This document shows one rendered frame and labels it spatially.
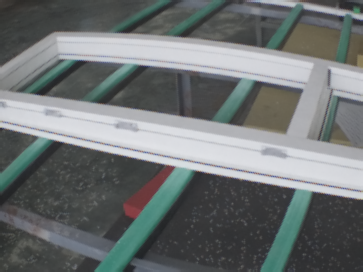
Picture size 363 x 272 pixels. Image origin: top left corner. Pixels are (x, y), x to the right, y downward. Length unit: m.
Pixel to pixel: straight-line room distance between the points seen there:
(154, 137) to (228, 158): 0.15
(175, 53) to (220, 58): 0.13
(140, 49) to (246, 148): 0.60
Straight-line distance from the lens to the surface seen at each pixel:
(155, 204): 0.88
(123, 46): 1.44
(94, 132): 1.05
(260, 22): 2.62
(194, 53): 1.35
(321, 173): 0.90
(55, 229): 0.92
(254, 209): 1.29
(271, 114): 1.61
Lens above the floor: 1.41
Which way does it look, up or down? 31 degrees down
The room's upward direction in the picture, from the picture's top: 4 degrees counter-clockwise
